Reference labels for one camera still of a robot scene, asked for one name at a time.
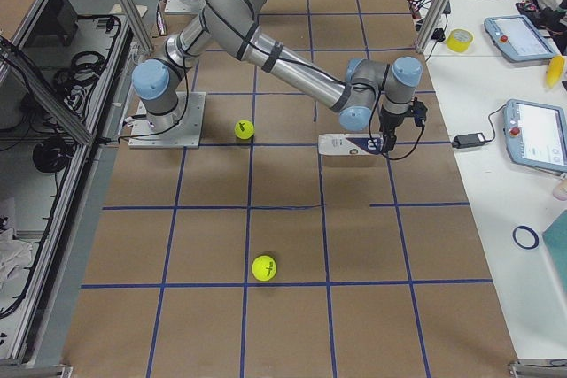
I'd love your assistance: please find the teal box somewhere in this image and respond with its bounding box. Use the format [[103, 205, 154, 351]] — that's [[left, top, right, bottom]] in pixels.
[[543, 211, 567, 287]]

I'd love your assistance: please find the teach pendant near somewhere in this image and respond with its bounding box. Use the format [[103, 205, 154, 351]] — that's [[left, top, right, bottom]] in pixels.
[[503, 99, 566, 174]]

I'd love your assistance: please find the teach pendant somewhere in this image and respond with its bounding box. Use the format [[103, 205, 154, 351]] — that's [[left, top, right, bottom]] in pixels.
[[503, 99, 566, 174], [484, 15, 555, 62]]

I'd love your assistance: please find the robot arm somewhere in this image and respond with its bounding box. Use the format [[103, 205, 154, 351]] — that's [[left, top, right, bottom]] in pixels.
[[132, 0, 427, 155]]

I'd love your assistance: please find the tennis ball near base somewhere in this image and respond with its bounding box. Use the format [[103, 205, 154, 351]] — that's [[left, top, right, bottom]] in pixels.
[[234, 120, 255, 140]]

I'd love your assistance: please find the teach pendant far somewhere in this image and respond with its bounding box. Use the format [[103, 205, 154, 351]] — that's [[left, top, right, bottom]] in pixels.
[[484, 15, 555, 62]]

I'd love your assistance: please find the clear tennis ball can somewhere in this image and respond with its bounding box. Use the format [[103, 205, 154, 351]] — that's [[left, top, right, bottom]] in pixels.
[[317, 134, 383, 156]]

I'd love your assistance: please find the tennis ball near camera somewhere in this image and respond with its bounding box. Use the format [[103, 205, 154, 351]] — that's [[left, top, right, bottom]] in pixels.
[[252, 254, 277, 282]]

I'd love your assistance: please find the yellow tape roll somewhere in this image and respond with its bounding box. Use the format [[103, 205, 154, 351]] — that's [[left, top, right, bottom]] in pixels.
[[446, 28, 474, 53]]

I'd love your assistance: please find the blue tape ring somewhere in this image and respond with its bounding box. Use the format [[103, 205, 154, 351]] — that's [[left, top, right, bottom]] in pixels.
[[512, 225, 540, 250]]

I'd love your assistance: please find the yellow banana toy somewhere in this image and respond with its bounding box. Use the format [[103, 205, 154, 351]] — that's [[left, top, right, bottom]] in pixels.
[[544, 55, 565, 89]]

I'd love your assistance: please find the black power adapter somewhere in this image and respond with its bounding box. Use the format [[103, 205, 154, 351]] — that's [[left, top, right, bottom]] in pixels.
[[451, 132, 487, 149]]

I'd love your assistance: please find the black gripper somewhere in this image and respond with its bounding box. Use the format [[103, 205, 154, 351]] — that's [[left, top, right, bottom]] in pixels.
[[380, 101, 428, 153]]

